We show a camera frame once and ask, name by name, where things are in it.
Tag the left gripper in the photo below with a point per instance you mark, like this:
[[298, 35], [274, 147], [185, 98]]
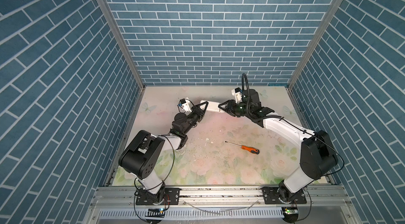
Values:
[[196, 113]]

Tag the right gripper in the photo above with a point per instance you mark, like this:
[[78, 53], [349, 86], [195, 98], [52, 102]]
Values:
[[227, 111]]

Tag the white remote control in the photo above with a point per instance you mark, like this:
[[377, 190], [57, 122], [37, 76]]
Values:
[[213, 106]]

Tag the orange handled screwdriver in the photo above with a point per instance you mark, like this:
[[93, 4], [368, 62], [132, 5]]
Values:
[[246, 148]]

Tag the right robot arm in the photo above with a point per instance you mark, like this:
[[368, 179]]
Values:
[[317, 156]]

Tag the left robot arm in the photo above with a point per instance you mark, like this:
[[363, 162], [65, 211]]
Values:
[[141, 155]]

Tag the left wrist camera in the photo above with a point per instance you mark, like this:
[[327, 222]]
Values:
[[186, 105]]

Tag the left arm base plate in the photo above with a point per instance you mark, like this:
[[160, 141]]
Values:
[[146, 198]]

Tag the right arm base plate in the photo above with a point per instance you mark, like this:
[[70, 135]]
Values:
[[277, 195]]

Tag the white ribbed cable duct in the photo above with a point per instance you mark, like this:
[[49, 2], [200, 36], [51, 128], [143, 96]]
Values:
[[193, 214]]

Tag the aluminium mounting rail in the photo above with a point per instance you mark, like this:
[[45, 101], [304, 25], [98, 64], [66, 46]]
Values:
[[225, 196]]

